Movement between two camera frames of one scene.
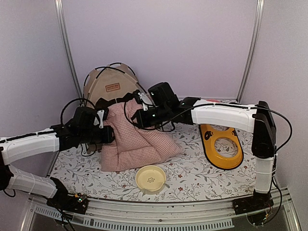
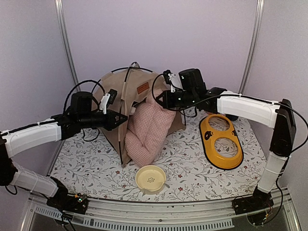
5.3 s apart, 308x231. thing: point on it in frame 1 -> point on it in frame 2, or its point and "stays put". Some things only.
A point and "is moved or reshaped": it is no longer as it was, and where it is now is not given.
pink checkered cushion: (134, 146) is moved or reshaped
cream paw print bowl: (150, 178) stays put
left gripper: (108, 138) -> (111, 123)
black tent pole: (105, 67) -> (121, 69)
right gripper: (140, 121) -> (167, 104)
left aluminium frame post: (58, 7) stays put
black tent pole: (110, 68) -> (120, 126)
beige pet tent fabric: (109, 82) is moved or reshaped
